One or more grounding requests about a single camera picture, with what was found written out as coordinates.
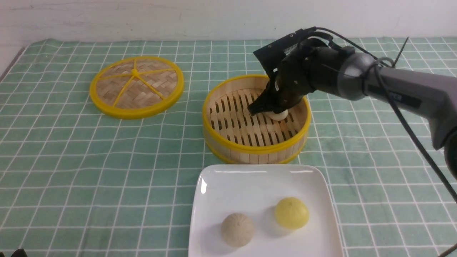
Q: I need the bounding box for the green checkered tablecloth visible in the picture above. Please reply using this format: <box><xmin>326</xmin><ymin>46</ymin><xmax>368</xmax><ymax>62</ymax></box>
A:
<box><xmin>0</xmin><ymin>39</ymin><xmax>456</xmax><ymax>257</ymax></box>

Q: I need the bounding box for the yellow bamboo steamer basket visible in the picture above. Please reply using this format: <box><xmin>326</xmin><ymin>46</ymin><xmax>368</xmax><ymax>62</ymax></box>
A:
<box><xmin>202</xmin><ymin>74</ymin><xmax>311</xmax><ymax>164</ymax></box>

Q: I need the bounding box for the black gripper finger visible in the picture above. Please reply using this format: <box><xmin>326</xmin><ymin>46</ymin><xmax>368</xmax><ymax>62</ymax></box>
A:
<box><xmin>248</xmin><ymin>86</ymin><xmax>286</xmax><ymax>116</ymax></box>

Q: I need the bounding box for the black cable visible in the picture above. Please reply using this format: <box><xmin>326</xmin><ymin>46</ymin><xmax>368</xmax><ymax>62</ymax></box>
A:
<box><xmin>311</xmin><ymin>27</ymin><xmax>457</xmax><ymax>257</ymax></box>

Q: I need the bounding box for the yellow bamboo steamer lid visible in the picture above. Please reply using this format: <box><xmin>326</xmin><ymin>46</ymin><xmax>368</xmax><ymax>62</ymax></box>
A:
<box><xmin>89</xmin><ymin>56</ymin><xmax>184</xmax><ymax>119</ymax></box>

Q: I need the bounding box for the yellow steamed bun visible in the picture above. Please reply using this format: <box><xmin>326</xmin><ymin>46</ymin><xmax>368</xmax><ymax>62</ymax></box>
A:
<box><xmin>274</xmin><ymin>197</ymin><xmax>310</xmax><ymax>230</ymax></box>

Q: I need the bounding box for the beige steamed bun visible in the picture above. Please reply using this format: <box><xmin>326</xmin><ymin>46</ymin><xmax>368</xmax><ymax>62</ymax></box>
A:
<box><xmin>220</xmin><ymin>213</ymin><xmax>256</xmax><ymax>248</ymax></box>

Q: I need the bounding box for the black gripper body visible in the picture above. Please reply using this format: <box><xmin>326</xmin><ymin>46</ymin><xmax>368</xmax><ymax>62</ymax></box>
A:
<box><xmin>253</xmin><ymin>27</ymin><xmax>333</xmax><ymax>107</ymax></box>

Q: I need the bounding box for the black object at corner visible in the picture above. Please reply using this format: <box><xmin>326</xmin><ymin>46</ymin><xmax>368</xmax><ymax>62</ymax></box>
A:
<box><xmin>11</xmin><ymin>249</ymin><xmax>28</xmax><ymax>257</ymax></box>

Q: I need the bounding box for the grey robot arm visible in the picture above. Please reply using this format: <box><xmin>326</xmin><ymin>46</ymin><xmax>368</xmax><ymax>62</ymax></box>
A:
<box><xmin>248</xmin><ymin>27</ymin><xmax>457</xmax><ymax>177</ymax></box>

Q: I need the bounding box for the white steamed bun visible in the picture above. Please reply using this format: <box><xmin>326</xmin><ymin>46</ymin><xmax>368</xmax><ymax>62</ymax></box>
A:
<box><xmin>265</xmin><ymin>110</ymin><xmax>288</xmax><ymax>121</ymax></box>

